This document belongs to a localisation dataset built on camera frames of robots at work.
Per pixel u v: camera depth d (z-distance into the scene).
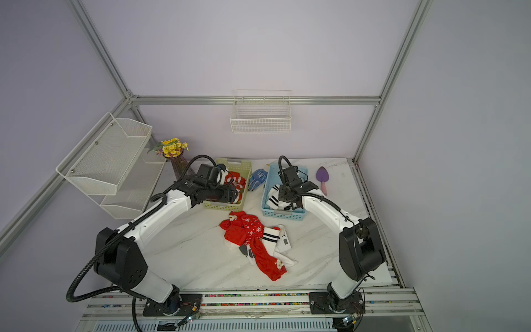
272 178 1.08
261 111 1.06
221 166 0.78
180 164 0.99
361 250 0.45
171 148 0.91
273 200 0.98
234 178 1.07
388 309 0.75
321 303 0.73
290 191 0.69
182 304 0.73
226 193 0.76
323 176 1.14
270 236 0.86
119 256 0.43
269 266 0.81
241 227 0.90
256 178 1.11
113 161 0.80
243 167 1.14
